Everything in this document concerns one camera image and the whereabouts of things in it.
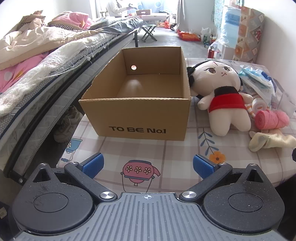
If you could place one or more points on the green folding stool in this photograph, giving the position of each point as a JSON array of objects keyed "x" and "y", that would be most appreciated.
[{"x": 148, "y": 31}]

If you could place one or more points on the white folding table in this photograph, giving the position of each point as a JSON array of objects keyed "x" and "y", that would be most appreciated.
[{"x": 155, "y": 16}]

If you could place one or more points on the red bottle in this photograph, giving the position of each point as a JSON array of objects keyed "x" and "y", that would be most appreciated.
[{"x": 211, "y": 52}]

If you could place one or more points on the cream socks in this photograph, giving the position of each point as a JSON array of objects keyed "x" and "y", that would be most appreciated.
[{"x": 270, "y": 141}]

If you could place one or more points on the beige shoes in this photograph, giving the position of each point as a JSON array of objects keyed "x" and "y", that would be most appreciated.
[{"x": 66, "y": 125}]

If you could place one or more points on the wrapped pack of water bottles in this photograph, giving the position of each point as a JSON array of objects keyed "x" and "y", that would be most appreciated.
[{"x": 230, "y": 25}]

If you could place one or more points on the white cabinet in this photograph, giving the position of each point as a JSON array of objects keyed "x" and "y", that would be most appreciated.
[{"x": 225, "y": 51}]

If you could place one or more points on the black metal bed frame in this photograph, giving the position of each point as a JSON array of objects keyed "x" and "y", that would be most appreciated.
[{"x": 136, "y": 38}]

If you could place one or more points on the cream quilt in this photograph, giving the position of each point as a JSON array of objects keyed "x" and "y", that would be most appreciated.
[{"x": 34, "y": 44}]

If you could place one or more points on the red packets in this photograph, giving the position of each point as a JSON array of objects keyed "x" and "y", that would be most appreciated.
[{"x": 188, "y": 36}]

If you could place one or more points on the white lace bed cover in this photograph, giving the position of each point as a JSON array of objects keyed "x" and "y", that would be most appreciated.
[{"x": 57, "y": 60}]

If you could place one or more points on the orange striped white towel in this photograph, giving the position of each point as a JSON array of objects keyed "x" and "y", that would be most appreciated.
[{"x": 259, "y": 104}]

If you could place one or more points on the pack of blue face masks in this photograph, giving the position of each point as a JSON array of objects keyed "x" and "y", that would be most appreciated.
[{"x": 253, "y": 74}]

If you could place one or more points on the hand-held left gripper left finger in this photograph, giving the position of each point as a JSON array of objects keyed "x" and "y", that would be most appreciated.
[{"x": 93, "y": 165}]

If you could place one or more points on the small cardboard box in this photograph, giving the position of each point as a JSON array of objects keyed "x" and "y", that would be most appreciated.
[{"x": 143, "y": 12}]

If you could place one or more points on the white plastic bag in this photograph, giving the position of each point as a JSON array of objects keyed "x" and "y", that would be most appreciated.
[{"x": 206, "y": 32}]

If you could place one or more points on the grey blanket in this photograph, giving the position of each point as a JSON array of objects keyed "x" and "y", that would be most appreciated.
[{"x": 120, "y": 24}]

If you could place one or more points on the clear plastic bag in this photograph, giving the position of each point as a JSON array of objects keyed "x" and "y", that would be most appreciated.
[{"x": 260, "y": 92}]

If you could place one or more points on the grey quilted mattress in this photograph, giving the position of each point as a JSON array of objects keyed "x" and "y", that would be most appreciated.
[{"x": 46, "y": 103}]

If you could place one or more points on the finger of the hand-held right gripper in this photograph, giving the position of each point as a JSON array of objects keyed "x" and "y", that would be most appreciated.
[{"x": 294, "y": 154}]

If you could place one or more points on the grey curtain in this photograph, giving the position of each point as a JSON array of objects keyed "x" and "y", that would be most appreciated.
[{"x": 185, "y": 14}]

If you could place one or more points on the brown cardboard box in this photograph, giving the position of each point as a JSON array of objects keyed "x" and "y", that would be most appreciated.
[{"x": 138, "y": 115}]

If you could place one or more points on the pink cloth roll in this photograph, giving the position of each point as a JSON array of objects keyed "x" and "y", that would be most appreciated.
[{"x": 268, "y": 119}]

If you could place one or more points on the pink quilt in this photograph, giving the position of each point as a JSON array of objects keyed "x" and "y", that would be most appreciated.
[{"x": 69, "y": 19}]

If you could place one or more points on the plush doll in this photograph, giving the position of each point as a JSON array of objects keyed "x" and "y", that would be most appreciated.
[{"x": 222, "y": 74}]

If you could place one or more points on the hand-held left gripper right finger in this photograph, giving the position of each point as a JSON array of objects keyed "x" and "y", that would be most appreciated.
[{"x": 203, "y": 166}]

